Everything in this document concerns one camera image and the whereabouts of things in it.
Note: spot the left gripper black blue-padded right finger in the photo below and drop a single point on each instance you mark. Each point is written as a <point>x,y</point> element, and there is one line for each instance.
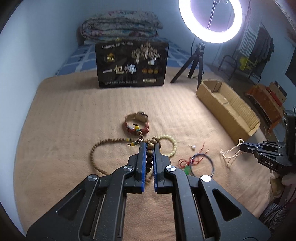
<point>204,210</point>

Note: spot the gold watch red band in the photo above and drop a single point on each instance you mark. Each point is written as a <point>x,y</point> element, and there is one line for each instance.
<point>136,123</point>

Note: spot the white ring light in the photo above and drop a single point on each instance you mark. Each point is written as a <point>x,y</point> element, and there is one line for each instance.
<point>206,34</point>

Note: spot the brown cardboard box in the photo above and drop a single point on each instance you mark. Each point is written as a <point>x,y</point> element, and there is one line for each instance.
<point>232,112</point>

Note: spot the gloved right hand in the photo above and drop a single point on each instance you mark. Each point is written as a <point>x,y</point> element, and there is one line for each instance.
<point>278,183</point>

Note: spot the folded floral quilt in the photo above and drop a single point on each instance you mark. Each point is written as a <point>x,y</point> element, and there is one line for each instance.
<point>121,24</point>

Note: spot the black tripod stand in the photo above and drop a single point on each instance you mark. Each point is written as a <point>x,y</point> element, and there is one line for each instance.
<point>195,60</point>

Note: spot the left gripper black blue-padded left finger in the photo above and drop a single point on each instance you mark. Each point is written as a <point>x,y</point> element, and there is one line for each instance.
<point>95,208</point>

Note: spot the thin blue bangle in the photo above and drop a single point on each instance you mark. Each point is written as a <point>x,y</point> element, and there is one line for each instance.
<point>203,156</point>

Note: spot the orange wooden stool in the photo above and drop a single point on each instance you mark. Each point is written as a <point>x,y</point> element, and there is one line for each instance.
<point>273,112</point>

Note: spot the red cord green pendant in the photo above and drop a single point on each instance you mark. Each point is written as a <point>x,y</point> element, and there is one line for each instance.
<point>184,164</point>

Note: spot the black plum snack bag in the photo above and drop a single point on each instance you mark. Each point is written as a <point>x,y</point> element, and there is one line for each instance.
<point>131,63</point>

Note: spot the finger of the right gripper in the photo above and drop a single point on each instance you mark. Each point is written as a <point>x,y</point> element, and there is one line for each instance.
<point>256,145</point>

